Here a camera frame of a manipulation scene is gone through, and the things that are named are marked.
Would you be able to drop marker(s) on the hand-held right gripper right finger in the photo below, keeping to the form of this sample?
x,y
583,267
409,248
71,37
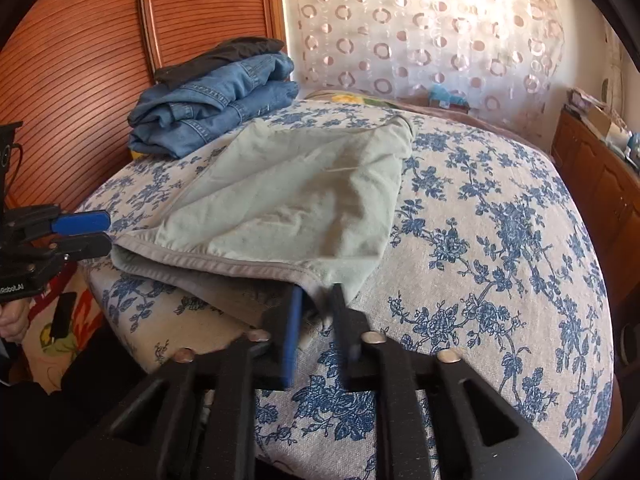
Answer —
x,y
346,330

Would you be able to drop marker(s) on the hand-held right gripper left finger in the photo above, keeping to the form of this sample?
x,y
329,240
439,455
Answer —
x,y
292,340

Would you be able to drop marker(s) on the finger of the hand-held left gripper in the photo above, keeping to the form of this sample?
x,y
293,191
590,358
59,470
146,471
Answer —
x,y
82,222
85,247

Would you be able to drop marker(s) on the grey-green pants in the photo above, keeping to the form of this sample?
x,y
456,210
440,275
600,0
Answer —
x,y
280,200

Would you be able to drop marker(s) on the person's left hand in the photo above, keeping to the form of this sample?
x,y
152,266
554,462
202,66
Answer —
x,y
14,322

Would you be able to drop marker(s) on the blue floral bed cover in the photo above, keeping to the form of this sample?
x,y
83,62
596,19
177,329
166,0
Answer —
x,y
490,240

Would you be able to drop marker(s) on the wooden slatted wardrobe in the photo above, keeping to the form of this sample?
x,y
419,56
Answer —
x,y
100,25

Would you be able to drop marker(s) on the folded black garment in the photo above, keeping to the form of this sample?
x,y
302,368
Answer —
x,y
220,57

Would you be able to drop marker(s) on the colourful flowered blanket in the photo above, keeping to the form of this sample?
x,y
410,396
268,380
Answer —
x,y
345,97

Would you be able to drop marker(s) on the cardboard box with blue cloth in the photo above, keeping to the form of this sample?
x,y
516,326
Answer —
x,y
447,100

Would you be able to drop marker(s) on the wooden side cabinet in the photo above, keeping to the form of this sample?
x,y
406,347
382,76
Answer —
x,y
595,185

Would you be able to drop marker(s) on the sheer circle-patterned curtain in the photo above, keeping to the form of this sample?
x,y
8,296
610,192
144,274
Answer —
x,y
425,25

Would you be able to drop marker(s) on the stack of papers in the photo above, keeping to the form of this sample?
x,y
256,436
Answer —
x,y
582,99

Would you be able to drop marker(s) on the open cardboard box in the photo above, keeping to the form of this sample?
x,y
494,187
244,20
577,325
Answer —
x,y
605,122

